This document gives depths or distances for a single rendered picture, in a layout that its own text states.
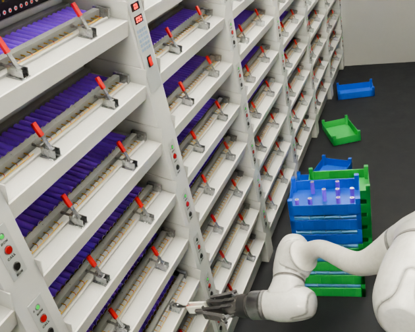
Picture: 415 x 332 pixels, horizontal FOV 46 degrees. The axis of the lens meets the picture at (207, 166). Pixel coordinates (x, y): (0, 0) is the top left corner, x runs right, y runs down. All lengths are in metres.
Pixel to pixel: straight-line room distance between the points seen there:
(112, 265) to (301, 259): 0.57
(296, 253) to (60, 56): 0.89
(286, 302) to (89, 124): 0.76
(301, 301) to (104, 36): 0.92
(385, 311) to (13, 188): 0.77
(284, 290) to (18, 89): 0.93
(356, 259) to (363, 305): 1.15
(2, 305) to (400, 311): 0.78
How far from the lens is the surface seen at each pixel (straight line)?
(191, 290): 1.83
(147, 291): 1.58
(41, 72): 1.13
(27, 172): 1.14
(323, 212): 2.15
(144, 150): 1.51
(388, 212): 2.97
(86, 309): 1.32
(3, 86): 1.08
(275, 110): 2.94
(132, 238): 1.48
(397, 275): 1.00
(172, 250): 1.70
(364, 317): 2.39
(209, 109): 2.10
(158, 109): 1.53
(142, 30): 1.47
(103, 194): 1.34
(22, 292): 1.11
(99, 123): 1.29
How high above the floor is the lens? 1.77
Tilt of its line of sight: 29 degrees down
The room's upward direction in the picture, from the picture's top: 13 degrees counter-clockwise
